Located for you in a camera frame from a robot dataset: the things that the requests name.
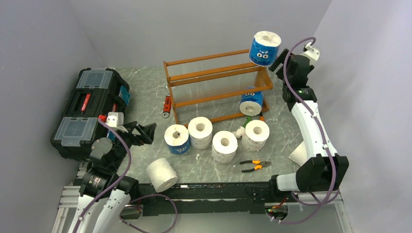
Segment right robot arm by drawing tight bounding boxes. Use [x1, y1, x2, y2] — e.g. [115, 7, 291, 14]
[268, 49, 349, 201]

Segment white plastic pipe fitting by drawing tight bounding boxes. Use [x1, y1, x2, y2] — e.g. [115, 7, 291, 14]
[232, 126, 245, 138]

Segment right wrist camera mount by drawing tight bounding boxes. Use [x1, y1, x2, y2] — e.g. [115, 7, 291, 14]
[301, 42, 320, 64]

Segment white floral paper roll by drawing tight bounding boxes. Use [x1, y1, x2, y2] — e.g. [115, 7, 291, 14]
[241, 120, 270, 151]
[188, 116, 213, 149]
[212, 131, 238, 163]

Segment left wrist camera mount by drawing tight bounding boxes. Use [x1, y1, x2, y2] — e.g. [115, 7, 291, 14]
[98, 112, 127, 132]

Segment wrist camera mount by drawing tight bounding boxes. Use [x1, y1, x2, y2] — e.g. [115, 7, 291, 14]
[301, 42, 320, 64]
[98, 112, 127, 132]

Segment red handled wrench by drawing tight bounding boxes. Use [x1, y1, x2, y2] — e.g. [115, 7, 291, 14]
[163, 95, 172, 118]

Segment white paper roll at edge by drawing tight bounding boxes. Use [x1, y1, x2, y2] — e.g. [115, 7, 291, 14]
[289, 141, 308, 166]

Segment plain white paper roll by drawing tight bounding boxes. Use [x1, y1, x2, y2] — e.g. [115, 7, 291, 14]
[146, 158, 178, 193]

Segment orange handled pliers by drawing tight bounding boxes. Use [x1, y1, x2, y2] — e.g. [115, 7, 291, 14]
[239, 160, 272, 173]

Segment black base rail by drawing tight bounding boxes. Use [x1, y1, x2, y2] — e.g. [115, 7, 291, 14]
[120, 180, 292, 219]

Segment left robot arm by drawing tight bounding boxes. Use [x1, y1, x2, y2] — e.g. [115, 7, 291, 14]
[69, 119, 157, 233]

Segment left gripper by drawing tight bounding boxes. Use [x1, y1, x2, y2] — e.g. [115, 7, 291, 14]
[109, 121, 156, 171]

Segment black plastic toolbox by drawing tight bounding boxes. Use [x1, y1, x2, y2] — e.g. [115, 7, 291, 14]
[50, 68, 130, 161]

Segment orange wooden shelf rack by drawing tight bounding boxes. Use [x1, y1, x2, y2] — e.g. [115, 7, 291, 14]
[163, 49, 274, 126]

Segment green plastic pipe fitting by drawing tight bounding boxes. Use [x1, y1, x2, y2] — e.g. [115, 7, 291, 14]
[243, 116, 252, 128]

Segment blue paper roll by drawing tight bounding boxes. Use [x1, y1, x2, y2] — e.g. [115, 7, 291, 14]
[240, 91, 263, 116]
[164, 124, 190, 154]
[249, 31, 281, 67]

